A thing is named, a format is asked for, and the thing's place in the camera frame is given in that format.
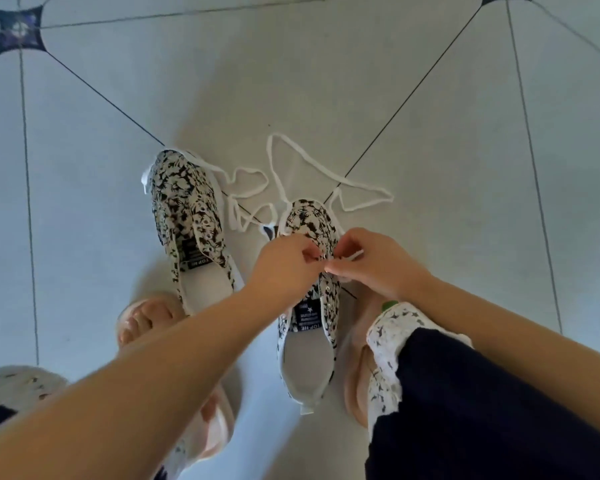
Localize person's right forearm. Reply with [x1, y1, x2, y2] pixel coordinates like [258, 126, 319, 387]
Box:
[409, 275, 600, 445]

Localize person's right leg navy trousers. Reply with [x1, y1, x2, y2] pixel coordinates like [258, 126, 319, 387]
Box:
[365, 302, 600, 480]

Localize pink slipper with green charm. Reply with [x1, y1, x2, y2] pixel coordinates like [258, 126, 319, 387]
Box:
[343, 282, 406, 431]

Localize person's leg navy trousers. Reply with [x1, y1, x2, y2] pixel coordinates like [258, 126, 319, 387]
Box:
[0, 365, 196, 480]
[365, 302, 600, 480]

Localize pink slipper with white charms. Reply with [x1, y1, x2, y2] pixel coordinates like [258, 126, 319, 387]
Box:
[115, 293, 237, 463]

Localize person's left leg navy trousers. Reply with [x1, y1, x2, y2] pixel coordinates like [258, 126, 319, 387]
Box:
[0, 365, 196, 480]

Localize floral sneaker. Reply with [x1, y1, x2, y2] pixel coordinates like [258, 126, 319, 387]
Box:
[141, 148, 246, 315]
[276, 198, 345, 415]

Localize person's left hand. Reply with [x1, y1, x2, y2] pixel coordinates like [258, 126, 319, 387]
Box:
[247, 233, 326, 308]

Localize bright white shoelace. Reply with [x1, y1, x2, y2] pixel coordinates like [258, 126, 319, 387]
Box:
[265, 133, 395, 263]
[141, 146, 281, 233]

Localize person's right hand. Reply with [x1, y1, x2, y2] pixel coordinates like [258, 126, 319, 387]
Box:
[323, 228, 433, 301]

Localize person's left forearm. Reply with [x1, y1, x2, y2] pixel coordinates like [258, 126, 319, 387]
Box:
[0, 284, 283, 480]

